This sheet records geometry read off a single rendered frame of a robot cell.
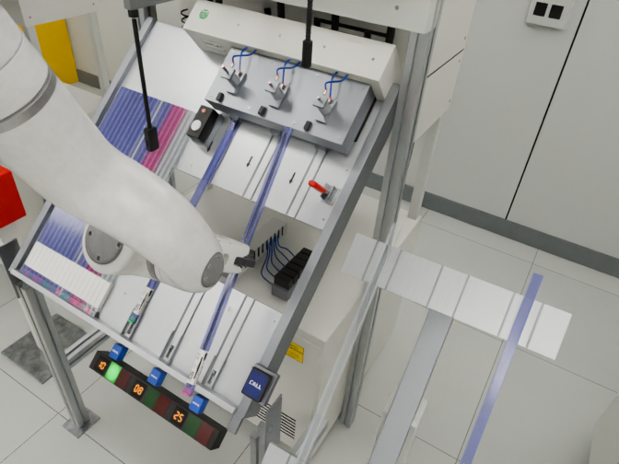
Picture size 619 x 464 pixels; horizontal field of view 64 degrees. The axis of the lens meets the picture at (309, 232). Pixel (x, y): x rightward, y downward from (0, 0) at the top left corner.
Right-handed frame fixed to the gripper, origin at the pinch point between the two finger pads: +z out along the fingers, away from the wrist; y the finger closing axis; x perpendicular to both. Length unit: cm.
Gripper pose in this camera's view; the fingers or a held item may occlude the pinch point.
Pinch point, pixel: (239, 255)
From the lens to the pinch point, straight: 88.7
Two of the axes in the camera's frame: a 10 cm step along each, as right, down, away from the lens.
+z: 3.8, 1.1, 9.2
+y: -8.8, -2.8, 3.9
